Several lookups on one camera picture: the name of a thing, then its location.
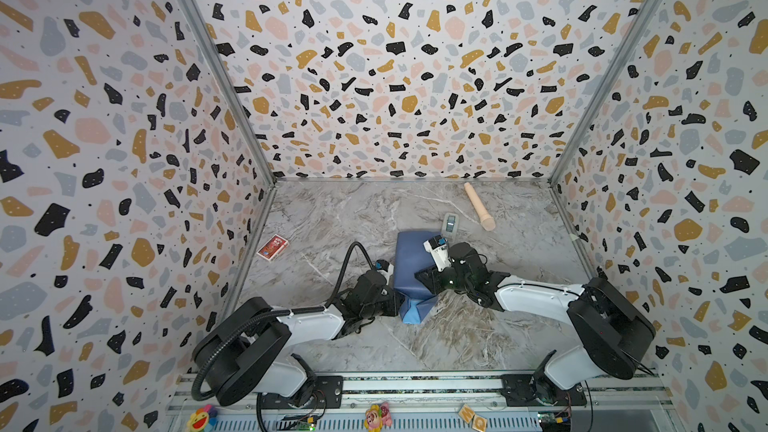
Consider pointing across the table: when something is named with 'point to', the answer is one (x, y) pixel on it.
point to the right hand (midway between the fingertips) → (413, 271)
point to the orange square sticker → (466, 414)
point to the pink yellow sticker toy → (377, 416)
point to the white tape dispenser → (450, 225)
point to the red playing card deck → (270, 250)
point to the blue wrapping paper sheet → (411, 256)
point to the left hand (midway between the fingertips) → (407, 295)
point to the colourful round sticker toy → (203, 419)
